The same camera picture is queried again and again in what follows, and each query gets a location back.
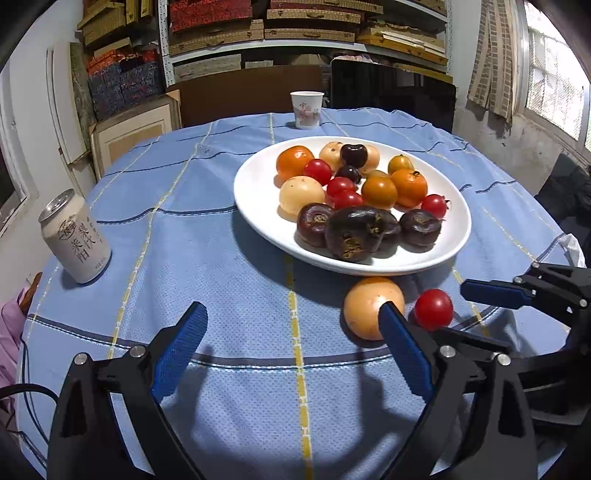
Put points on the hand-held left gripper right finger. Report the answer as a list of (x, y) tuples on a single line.
[(406, 355)]

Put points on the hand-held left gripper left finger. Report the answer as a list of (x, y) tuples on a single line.
[(180, 355)]

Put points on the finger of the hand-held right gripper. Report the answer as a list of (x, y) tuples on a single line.
[(480, 338), (496, 293)]

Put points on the red cherry tomato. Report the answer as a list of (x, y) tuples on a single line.
[(347, 201), (434, 205), (433, 309), (317, 171), (341, 185)]

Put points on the pinkish pale round fruit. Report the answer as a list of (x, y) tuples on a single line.
[(364, 304)]

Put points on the dark purple water chestnut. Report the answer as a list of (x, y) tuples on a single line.
[(353, 233), (419, 229), (390, 230), (315, 224)]

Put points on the orange mandarin with stem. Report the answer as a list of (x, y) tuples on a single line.
[(408, 187)]

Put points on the small yellow-orange citrus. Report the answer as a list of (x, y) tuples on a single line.
[(378, 191)]

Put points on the small yellow-green citrus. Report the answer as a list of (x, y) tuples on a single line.
[(400, 164)]

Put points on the small brown round fruit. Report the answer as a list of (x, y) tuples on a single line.
[(376, 174)]

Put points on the white round plate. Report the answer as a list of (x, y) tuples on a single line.
[(258, 194)]

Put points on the small pale round fruit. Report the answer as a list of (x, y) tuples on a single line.
[(330, 154), (373, 161)]

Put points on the dark red cherry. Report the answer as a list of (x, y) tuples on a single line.
[(353, 154), (348, 174)]

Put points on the large cream round fruit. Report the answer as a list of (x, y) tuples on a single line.
[(301, 196)]

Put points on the large orange mandarin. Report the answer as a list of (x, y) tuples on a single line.
[(294, 161)]

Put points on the crumpled white tissue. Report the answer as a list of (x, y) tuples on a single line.
[(572, 249)]

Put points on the dark clothing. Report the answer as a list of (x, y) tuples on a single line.
[(568, 189)]

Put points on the blue striped tablecloth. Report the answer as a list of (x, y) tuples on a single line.
[(207, 230)]

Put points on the white beverage can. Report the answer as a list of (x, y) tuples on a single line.
[(76, 240)]

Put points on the wooden chair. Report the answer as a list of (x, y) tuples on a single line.
[(32, 290)]

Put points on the pink garment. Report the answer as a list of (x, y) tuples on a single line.
[(9, 341)]

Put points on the wooden framed panel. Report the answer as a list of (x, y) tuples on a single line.
[(134, 138)]

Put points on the black screen panel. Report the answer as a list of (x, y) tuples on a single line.
[(392, 92)]

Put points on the bright patterned glass window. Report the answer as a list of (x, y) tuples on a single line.
[(554, 74)]

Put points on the checked beige curtain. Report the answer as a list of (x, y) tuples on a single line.
[(494, 60)]

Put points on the white framed sliding window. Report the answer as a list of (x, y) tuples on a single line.
[(9, 184)]

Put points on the white paper cup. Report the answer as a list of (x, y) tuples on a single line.
[(307, 110)]

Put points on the white leaning board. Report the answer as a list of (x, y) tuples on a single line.
[(64, 115)]

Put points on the brown board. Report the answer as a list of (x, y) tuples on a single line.
[(249, 97)]

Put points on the stack of blue patterned boxes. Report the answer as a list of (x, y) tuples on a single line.
[(124, 87)]

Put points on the green marbled panel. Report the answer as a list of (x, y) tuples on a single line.
[(82, 83)]

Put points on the white metal shelving unit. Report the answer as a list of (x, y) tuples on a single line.
[(162, 46)]

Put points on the shelf of patterned boxes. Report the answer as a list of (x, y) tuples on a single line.
[(304, 34)]

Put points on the large red patterned box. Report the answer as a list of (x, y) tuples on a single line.
[(207, 14)]

